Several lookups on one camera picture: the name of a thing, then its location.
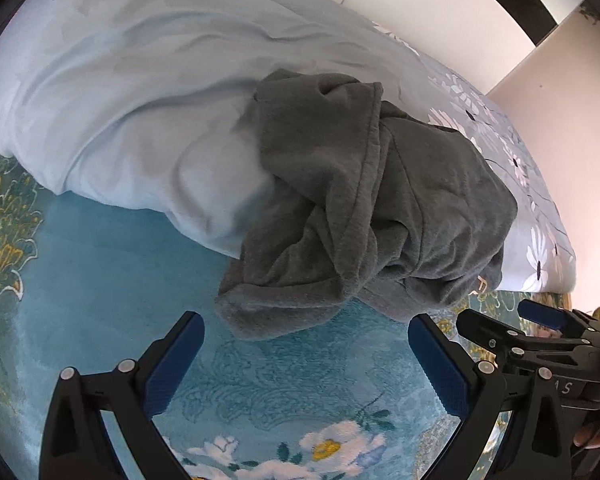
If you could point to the grey garment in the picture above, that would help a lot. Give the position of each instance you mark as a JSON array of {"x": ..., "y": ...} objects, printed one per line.
[{"x": 380, "y": 200}]

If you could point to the person's right hand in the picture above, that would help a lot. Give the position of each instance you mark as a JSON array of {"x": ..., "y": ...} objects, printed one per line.
[{"x": 591, "y": 435}]

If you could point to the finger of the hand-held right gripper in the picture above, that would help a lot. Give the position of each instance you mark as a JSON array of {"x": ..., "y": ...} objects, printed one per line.
[
  {"x": 542, "y": 314},
  {"x": 495, "y": 337}
]

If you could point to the white glossy wardrobe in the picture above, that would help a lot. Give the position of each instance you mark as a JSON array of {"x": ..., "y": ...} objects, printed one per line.
[{"x": 430, "y": 5}]

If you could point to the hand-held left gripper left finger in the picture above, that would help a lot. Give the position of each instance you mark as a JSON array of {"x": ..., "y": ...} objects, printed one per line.
[{"x": 172, "y": 360}]

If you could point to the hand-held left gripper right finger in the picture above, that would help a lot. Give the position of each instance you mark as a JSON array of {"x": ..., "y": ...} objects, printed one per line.
[{"x": 437, "y": 365}]

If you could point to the light blue floral duvet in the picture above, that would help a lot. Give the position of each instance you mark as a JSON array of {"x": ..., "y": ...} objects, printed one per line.
[{"x": 129, "y": 85}]

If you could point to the teal floral blanket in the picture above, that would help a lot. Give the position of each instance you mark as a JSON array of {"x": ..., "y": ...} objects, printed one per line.
[{"x": 104, "y": 270}]

